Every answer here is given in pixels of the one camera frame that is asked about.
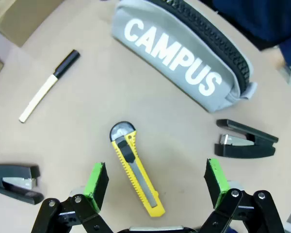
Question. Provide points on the person torso in blue coat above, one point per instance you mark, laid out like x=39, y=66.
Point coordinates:
x=252, y=17

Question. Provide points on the grey CAMPUS pencil case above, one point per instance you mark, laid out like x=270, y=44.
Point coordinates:
x=174, y=43

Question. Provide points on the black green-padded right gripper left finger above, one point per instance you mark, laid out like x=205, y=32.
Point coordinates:
x=97, y=184

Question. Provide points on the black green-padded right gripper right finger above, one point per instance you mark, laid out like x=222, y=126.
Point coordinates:
x=215, y=182

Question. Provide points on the yellow utility knife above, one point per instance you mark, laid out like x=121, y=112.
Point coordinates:
x=133, y=167

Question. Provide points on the cream marker with black cap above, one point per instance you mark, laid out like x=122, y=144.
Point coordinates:
x=48, y=85

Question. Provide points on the person's left hand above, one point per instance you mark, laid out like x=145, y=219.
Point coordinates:
x=279, y=58

